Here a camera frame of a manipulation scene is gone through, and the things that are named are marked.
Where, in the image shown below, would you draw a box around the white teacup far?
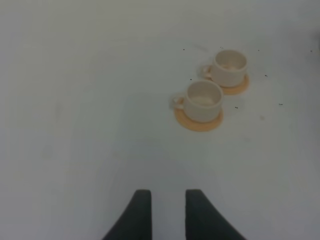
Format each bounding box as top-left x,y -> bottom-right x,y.
200,49 -> 248,88

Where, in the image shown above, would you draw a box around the orange coaster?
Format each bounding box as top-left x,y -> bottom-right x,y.
174,109 -> 224,132
221,74 -> 250,96

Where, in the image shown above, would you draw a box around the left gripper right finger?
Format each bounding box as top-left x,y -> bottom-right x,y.
185,189 -> 245,240

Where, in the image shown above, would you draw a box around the orange coaster far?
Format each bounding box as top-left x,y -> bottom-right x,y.
221,74 -> 250,96

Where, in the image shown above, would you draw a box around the white teacup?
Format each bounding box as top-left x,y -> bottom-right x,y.
200,49 -> 248,88
170,80 -> 224,123

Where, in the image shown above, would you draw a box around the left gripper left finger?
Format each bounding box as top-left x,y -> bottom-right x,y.
103,189 -> 152,240

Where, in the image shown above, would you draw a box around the white teacup near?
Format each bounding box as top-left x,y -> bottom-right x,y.
170,80 -> 224,123

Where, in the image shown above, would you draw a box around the orange coaster near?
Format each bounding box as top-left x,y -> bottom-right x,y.
174,109 -> 224,132

